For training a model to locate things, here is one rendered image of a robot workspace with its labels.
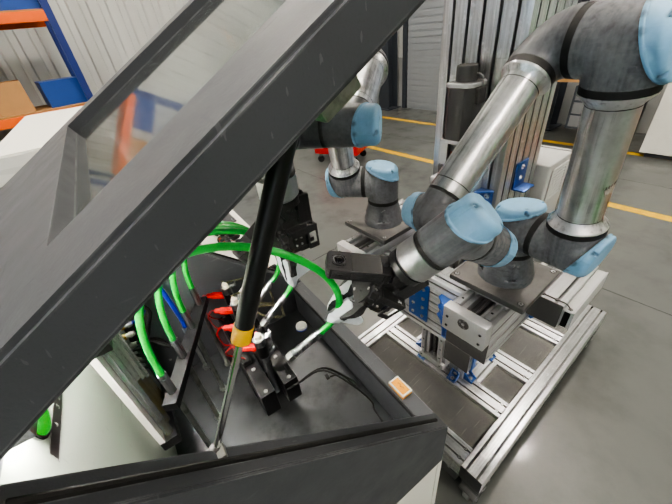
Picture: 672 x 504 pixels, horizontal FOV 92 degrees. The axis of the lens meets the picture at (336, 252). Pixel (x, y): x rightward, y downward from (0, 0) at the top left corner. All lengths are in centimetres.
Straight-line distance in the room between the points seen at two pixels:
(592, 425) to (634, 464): 18
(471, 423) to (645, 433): 85
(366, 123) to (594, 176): 46
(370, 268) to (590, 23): 53
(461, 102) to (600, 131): 39
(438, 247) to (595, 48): 41
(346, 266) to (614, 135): 53
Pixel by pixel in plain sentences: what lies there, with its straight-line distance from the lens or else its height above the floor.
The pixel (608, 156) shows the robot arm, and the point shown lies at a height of 144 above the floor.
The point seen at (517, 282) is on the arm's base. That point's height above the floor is 106.
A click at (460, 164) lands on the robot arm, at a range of 67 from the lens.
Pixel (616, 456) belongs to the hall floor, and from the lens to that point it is 211.
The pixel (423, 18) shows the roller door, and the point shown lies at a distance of 796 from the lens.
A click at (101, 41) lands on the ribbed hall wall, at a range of 712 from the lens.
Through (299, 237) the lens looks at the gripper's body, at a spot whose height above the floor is 136.
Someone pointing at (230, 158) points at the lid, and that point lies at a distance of 20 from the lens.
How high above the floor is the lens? 169
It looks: 34 degrees down
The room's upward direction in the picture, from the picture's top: 7 degrees counter-clockwise
